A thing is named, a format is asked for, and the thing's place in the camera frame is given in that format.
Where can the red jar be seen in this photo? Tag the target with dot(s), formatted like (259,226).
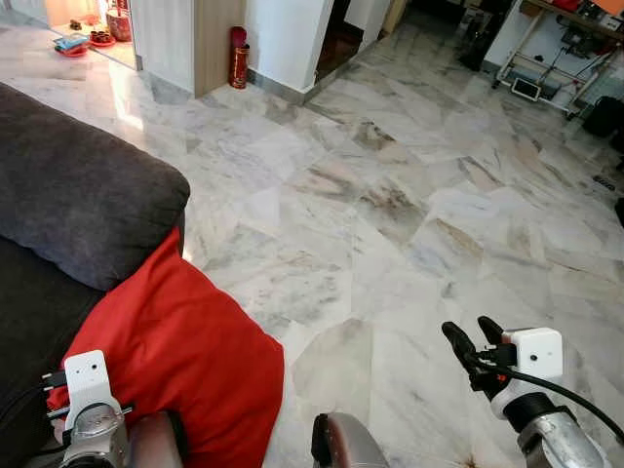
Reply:
(119,21)

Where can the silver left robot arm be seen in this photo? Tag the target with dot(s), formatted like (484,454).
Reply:
(97,439)

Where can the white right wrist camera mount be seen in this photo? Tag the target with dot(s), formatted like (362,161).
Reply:
(538,353)

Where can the floor drain grate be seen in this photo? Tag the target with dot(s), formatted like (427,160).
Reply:
(604,182)

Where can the metal trolley rack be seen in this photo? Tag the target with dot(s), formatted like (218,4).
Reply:
(556,58)

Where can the wood panelled partition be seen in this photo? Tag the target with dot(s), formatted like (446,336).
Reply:
(205,39)

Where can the small dish with items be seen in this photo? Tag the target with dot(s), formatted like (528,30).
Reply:
(100,38)

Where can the red pillow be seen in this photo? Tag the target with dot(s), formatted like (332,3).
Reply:
(185,341)

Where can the robot right leg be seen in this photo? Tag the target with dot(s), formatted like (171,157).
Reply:
(351,447)

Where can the black bag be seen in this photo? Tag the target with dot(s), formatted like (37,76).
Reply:
(604,117)

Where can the dark grey sofa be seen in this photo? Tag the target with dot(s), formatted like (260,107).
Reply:
(78,185)

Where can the red fire extinguisher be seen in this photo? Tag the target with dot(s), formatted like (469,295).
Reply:
(239,58)

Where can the red plate with items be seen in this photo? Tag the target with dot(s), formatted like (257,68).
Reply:
(70,45)

